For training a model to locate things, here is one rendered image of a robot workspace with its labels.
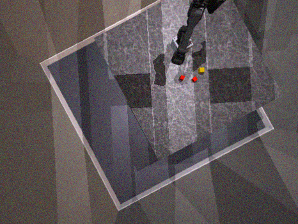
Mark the yellow cube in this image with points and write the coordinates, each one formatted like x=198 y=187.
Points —
x=201 y=70

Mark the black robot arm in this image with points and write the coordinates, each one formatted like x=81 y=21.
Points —
x=184 y=33

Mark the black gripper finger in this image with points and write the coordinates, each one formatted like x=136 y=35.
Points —
x=219 y=3

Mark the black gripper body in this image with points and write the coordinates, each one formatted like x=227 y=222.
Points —
x=211 y=6

